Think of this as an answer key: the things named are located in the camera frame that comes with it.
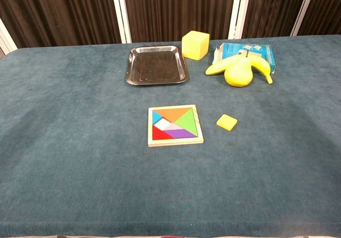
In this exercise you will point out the small yellow square piece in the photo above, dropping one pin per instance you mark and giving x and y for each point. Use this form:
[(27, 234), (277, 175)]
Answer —
[(226, 122)]

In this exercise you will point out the orange tangram triangle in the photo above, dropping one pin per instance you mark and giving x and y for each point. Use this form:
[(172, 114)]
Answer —
[(173, 114)]

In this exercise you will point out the blue tangram triangle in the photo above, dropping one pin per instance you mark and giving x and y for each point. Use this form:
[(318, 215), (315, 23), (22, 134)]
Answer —
[(155, 117)]

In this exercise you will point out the pink tangram triangle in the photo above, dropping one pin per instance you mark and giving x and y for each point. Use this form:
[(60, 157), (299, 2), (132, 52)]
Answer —
[(174, 127)]

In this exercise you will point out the green tangram triangle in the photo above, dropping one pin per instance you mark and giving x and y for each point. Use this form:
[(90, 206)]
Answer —
[(190, 123)]

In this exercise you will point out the purple tangram parallelogram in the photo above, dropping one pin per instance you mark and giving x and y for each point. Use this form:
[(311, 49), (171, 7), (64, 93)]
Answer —
[(181, 133)]

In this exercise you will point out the red tangram triangle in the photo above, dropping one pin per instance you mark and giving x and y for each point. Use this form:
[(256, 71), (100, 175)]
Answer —
[(158, 134)]

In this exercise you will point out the steel rectangular tray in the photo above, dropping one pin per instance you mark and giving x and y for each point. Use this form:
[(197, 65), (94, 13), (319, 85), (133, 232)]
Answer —
[(157, 67)]

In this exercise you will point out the yellow foam cube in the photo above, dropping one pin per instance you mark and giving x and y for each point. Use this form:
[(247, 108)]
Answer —
[(194, 46)]

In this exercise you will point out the yellow toy pear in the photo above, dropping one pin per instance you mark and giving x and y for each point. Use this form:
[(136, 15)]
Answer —
[(238, 75)]

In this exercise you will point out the blue cardboard product box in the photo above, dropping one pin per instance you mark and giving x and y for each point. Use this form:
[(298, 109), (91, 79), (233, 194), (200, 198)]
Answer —
[(234, 50)]

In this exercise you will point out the teal table cloth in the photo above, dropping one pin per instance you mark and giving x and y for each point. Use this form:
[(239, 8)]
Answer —
[(80, 142)]

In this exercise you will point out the yellow toy banana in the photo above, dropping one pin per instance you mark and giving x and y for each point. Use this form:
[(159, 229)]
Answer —
[(261, 65)]

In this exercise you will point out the dark brown curtain panel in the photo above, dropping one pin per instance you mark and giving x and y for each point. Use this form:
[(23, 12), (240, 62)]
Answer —
[(327, 6), (178, 6), (271, 6), (58, 11)]

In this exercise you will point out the wooden tangram puzzle board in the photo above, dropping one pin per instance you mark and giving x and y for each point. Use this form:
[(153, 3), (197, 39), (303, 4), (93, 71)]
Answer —
[(173, 142)]

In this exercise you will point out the white metal rail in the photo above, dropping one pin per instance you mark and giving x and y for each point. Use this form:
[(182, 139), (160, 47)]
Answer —
[(122, 11), (238, 9), (6, 38), (303, 9)]

